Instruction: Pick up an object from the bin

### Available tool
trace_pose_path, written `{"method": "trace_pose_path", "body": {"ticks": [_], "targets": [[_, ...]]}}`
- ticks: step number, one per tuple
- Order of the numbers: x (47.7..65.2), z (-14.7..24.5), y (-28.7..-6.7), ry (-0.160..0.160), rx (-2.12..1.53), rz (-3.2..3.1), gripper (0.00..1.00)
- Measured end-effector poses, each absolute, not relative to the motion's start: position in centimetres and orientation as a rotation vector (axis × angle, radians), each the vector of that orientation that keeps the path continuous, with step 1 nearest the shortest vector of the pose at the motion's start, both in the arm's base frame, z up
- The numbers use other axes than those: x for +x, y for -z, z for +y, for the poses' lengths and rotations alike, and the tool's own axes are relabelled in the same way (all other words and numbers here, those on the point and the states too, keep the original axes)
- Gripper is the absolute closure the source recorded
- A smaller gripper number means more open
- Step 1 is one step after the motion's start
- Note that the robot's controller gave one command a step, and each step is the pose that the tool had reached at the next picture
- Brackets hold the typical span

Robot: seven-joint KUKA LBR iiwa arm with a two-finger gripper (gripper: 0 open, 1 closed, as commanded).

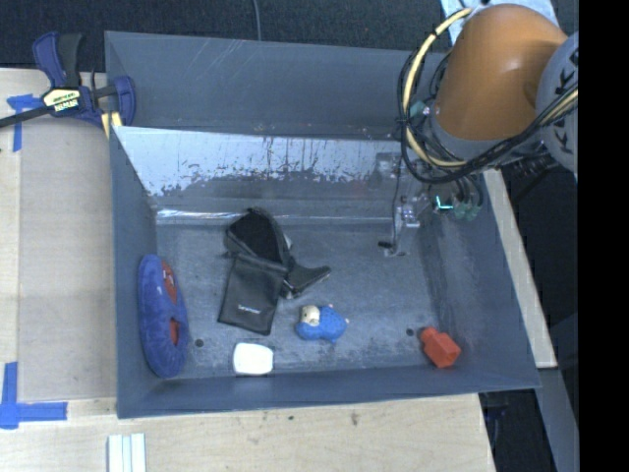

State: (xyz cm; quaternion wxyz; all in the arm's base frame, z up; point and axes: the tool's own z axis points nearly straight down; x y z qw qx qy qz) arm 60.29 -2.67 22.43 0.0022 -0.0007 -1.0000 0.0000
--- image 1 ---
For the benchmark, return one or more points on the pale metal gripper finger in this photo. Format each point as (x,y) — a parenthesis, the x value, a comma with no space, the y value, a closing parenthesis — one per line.
(413,223)
(407,211)

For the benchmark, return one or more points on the grey metal bin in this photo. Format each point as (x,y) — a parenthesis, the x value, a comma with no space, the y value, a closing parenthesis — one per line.
(363,293)

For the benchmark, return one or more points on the black wedge-shaped object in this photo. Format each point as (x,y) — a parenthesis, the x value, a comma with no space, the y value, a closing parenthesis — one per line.
(307,278)

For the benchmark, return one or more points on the red plastic block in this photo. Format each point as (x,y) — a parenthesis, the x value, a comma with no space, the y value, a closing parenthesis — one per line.
(441,348)

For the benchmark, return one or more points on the blue toy animal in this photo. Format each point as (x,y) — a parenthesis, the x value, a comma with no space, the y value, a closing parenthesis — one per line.
(326,326)

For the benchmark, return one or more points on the open black soft case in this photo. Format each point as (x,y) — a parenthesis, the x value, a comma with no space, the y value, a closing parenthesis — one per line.
(255,236)

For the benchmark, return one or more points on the flat black cloth pouch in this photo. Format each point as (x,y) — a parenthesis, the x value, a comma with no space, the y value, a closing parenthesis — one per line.
(248,298)

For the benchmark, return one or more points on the white rounded block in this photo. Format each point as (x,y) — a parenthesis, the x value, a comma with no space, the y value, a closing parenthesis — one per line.
(253,359)

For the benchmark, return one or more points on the blue and red plush toy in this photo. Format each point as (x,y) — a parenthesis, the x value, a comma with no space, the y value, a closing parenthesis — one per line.
(154,322)

